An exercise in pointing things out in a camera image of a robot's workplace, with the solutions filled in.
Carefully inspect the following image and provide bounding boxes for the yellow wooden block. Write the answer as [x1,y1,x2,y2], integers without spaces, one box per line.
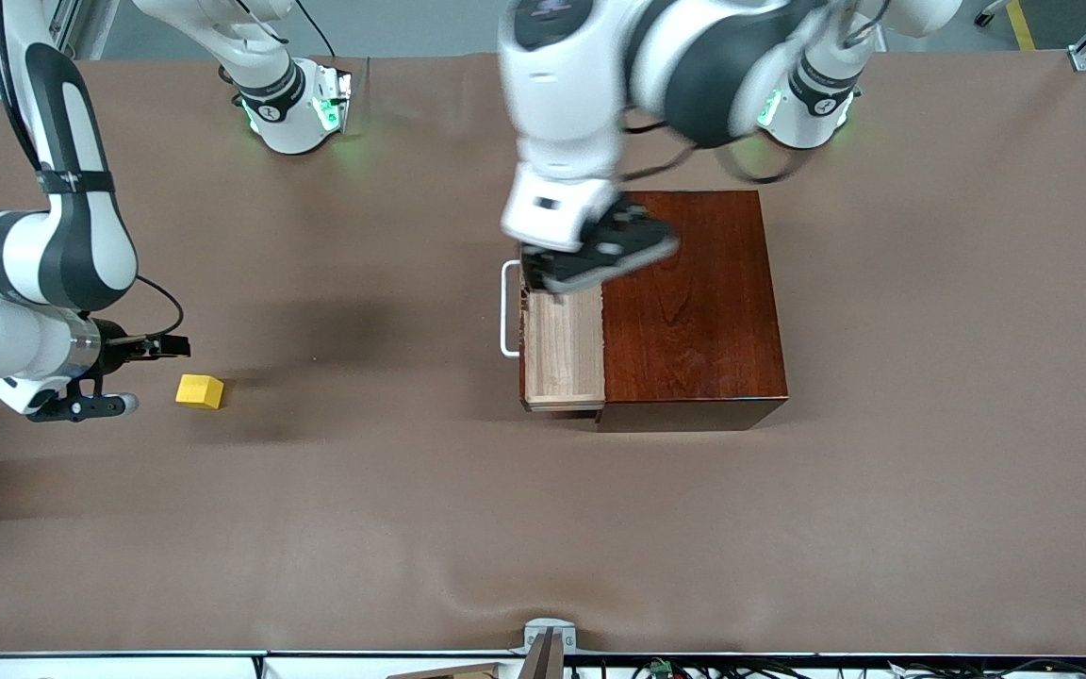
[175,374,224,410]

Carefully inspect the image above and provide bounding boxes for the wooden drawer with white handle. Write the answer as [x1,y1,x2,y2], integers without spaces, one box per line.
[501,255,607,414]

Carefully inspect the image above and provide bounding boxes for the dark brown wooden cabinet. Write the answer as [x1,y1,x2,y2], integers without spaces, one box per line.
[597,190,789,433]

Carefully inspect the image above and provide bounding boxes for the brown table cover sheet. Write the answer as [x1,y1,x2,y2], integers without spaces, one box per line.
[0,52,1086,656]

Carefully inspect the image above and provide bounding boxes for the white table edge strip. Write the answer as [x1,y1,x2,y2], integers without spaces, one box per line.
[0,656,518,679]

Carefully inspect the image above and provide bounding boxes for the light wooden board piece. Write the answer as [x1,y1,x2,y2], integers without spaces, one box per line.
[387,663,506,679]

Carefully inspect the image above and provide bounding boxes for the yellow floor tape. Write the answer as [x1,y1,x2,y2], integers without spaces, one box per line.
[1005,0,1040,53]

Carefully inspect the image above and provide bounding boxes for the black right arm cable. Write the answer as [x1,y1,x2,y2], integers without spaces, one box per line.
[0,0,188,342]

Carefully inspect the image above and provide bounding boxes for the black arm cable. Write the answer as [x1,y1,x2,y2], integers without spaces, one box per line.
[623,104,817,186]
[0,0,188,342]

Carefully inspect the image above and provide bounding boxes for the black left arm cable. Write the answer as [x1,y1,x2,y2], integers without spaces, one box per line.
[623,104,817,186]

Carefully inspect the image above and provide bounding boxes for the black right base cable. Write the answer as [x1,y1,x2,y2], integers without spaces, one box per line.
[293,0,337,59]

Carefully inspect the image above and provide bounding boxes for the grey metal bracket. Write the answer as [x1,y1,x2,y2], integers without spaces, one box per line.
[523,618,578,656]

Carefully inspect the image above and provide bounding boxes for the brown stand post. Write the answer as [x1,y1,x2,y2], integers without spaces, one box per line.
[517,630,565,679]

